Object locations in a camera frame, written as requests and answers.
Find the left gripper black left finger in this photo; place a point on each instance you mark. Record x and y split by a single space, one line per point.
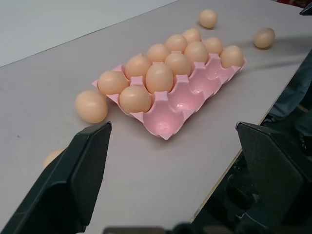
61 190

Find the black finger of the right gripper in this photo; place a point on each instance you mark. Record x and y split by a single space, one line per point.
307 11

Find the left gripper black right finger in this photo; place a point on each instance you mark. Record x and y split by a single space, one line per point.
275 180

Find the pink plastic egg tray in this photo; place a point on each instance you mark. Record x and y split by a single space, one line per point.
185 97

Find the tan egg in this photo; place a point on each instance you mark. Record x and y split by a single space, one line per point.
135 99
192 34
213 45
232 56
51 157
264 37
178 63
208 18
159 77
112 82
91 106
196 51
176 42
137 65
157 52

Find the dark grey robot body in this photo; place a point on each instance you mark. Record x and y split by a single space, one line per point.
296 92

